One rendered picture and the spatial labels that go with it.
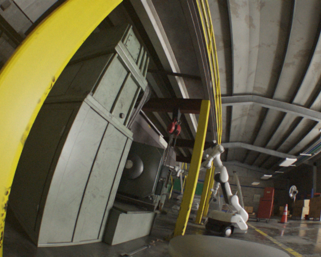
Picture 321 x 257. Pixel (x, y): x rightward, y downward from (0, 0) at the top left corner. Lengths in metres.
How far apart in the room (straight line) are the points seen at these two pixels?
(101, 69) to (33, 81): 0.81
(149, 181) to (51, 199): 0.79
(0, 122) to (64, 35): 0.19
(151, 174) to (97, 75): 0.85
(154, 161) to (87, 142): 0.64
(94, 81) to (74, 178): 0.58
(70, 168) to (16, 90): 0.65
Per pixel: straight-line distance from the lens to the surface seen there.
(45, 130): 1.07
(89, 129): 0.91
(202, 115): 1.98
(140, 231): 1.58
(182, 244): 0.39
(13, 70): 0.29
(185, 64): 2.17
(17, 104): 0.29
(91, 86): 1.01
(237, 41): 6.16
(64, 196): 0.90
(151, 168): 1.33
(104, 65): 1.09
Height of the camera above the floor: 0.49
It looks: 22 degrees up
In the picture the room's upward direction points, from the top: 16 degrees clockwise
